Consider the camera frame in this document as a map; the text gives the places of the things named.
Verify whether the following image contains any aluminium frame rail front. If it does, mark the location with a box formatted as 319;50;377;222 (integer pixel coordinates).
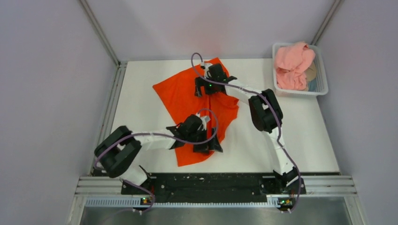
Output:
67;175;367;225

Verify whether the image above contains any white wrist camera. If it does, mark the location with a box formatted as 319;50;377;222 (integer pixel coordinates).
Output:
200;115;211;126
200;62;213;71

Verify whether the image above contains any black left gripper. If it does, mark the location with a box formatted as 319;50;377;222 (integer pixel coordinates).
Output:
187;127;222;154

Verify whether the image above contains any orange t-shirt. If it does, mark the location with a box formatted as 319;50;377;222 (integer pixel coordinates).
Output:
153;68;239;167

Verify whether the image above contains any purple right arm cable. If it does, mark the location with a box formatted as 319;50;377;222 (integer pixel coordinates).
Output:
190;52;303;214

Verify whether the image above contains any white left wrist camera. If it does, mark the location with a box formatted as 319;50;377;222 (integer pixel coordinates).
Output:
200;115;211;126

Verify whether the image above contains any white plastic basket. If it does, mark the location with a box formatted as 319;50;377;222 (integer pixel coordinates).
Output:
272;43;329;97

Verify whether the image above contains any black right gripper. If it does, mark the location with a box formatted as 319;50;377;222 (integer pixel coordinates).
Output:
194;75;218;98

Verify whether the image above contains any aluminium frame rail left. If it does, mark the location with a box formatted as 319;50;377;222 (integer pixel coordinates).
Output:
90;62;128;174

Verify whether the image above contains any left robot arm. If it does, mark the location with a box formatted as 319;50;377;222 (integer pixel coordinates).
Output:
94;113;223;194

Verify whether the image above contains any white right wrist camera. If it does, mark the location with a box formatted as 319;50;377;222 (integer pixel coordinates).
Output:
200;62;213;71

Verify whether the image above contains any beige garment in basket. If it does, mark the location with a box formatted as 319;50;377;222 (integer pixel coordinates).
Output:
305;61;317;83

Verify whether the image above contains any pink t-shirt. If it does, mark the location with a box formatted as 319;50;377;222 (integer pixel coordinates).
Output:
274;42;315;91

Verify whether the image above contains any blue garment in basket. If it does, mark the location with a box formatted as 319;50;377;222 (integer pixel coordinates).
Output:
307;79;318;92

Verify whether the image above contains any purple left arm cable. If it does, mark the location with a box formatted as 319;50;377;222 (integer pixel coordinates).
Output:
93;108;220;215

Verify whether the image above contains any aluminium frame rail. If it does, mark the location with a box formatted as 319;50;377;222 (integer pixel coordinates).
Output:
67;175;367;225
90;62;128;174

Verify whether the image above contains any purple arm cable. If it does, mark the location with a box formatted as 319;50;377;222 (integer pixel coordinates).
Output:
93;108;220;215
190;52;303;214

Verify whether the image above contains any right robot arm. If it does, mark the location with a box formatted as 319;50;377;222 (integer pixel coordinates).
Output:
195;62;304;197

